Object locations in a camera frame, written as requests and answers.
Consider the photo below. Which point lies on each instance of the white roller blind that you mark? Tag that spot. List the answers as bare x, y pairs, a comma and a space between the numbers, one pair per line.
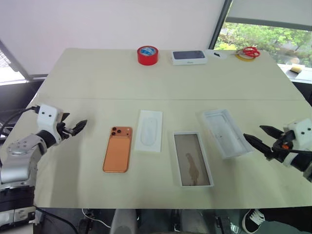
270, 11

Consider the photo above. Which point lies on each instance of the white box with dark top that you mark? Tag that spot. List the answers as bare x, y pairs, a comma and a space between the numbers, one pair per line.
189, 55

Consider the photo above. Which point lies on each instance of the grey rounded shape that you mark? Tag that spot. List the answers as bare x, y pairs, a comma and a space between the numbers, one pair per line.
123, 221

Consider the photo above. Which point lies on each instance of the red tape roll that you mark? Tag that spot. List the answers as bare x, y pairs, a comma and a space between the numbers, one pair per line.
146, 60

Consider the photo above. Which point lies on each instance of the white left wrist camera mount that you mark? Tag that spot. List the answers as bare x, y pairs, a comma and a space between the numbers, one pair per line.
47, 117

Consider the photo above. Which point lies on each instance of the grey side ledge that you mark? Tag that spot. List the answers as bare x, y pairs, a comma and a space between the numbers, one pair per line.
306, 75

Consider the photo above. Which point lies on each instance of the grey slanted beam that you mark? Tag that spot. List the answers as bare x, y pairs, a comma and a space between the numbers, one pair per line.
14, 61

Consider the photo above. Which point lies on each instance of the yellow black sponge block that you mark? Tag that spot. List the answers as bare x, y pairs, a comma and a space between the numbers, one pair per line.
295, 69

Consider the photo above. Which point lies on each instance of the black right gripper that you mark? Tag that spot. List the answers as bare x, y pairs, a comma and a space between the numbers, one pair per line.
280, 147

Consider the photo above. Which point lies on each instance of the white open box base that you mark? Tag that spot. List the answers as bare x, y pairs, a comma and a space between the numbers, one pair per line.
224, 131

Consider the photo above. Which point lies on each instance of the black window frame post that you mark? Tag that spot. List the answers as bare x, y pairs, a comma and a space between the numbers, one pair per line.
219, 22

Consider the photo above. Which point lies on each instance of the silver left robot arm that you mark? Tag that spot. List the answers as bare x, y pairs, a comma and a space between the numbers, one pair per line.
17, 165

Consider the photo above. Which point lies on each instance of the black white sneaker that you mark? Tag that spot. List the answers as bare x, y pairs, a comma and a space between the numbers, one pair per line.
252, 221

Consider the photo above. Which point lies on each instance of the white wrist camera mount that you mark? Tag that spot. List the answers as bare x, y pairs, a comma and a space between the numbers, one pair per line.
47, 117
301, 132

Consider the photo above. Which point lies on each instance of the white phone box base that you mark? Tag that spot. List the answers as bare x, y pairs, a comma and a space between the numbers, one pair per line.
192, 158

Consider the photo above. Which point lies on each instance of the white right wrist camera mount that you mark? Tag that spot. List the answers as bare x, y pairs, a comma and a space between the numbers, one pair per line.
301, 132

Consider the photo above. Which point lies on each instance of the orange smartphone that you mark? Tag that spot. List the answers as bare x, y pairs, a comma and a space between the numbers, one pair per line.
117, 153

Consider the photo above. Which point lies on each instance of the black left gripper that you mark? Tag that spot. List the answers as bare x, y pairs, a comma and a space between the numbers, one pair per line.
64, 130

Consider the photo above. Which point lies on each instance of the white moulded paper insert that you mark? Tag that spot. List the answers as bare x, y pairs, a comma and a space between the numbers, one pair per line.
148, 131

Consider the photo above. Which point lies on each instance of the small black clip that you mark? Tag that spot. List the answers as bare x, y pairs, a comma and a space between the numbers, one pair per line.
217, 54

